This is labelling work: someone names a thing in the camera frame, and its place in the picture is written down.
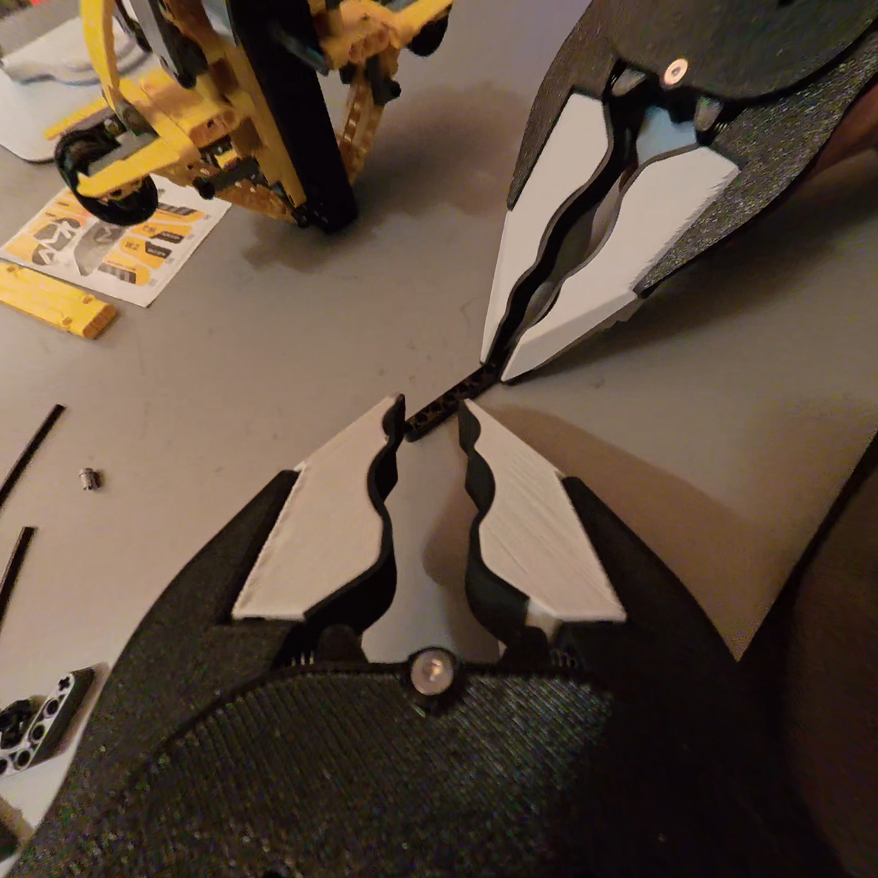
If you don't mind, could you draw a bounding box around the pile of small brick parts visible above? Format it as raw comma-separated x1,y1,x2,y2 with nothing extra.
0,667,97,781

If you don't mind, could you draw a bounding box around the yellow sticker sheet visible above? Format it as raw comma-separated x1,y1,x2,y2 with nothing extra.
0,185,232,308

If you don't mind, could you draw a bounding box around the flat yellow brick panel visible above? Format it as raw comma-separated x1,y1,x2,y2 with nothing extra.
0,261,119,340

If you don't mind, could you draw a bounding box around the white book stand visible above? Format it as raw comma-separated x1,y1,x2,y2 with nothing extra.
0,14,141,163

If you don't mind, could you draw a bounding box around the yellow toy brick vehicle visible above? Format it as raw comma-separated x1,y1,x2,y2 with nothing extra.
44,0,455,236

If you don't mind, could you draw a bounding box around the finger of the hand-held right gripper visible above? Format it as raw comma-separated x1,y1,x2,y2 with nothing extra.
499,144,743,385
479,91,613,366

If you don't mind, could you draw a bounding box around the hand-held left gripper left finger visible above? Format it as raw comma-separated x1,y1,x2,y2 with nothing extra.
230,393,407,624

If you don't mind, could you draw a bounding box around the long black brick beam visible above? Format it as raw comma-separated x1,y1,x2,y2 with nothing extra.
403,364,505,441

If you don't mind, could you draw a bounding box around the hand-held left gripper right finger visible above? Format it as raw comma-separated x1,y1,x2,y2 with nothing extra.
457,400,628,642

